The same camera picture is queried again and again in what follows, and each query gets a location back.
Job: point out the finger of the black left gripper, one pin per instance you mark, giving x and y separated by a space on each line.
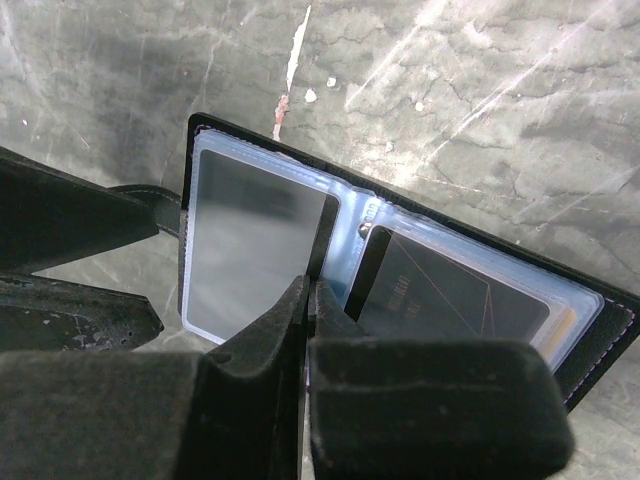
43 314
49 218

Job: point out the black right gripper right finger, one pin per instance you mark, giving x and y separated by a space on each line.
420 409

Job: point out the black card holder wallet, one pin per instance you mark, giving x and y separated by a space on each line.
591 322

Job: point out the grey credit card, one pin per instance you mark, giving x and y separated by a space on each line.
251 232

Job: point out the black credit card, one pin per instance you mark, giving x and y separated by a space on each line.
406 290

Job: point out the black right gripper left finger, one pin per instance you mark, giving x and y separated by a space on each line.
235 412

